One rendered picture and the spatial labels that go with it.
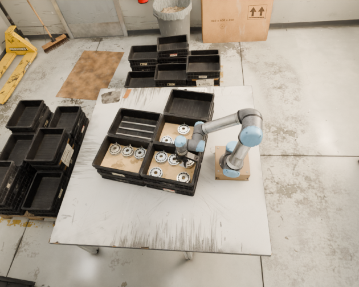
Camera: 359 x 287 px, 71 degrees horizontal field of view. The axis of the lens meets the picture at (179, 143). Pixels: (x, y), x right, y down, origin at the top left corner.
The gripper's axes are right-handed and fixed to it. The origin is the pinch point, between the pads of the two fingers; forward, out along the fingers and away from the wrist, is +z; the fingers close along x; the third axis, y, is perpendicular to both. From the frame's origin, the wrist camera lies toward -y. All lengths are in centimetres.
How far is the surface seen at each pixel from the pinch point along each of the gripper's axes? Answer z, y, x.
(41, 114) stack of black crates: 37, 184, -48
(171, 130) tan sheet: 5.4, 22.0, -31.6
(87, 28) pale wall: 80, 246, -262
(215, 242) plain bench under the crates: 15, -30, 48
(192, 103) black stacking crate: 7, 11, -65
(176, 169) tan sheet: 4.1, 7.8, 3.7
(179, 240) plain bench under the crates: 15, -5, 52
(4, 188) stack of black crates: 32, 168, 42
